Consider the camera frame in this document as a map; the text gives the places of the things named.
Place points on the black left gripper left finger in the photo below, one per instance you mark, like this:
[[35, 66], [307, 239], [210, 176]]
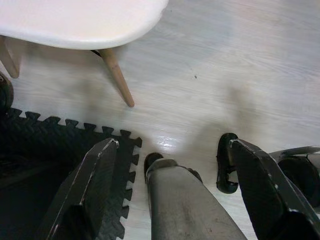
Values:
[[90, 190]]

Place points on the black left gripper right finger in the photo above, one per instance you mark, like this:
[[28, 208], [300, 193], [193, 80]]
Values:
[[260, 190]]

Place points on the wooden chair leg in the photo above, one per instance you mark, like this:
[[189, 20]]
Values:
[[119, 77], [11, 62]]

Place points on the white plastic chair seat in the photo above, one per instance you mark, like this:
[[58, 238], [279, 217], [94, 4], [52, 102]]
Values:
[[80, 20]]

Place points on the robot black right foot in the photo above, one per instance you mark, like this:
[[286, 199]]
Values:
[[223, 160]]

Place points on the robot black foot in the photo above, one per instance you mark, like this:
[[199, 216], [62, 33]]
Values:
[[223, 160], [151, 160]]

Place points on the black foam puzzle mat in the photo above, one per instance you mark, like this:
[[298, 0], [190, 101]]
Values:
[[37, 155]]

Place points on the robot black left foot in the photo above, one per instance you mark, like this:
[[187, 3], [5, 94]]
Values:
[[151, 160]]

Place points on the robot grey left leg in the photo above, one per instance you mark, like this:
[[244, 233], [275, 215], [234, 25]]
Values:
[[185, 207]]

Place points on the black round object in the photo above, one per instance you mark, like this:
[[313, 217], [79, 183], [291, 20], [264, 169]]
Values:
[[4, 92]]

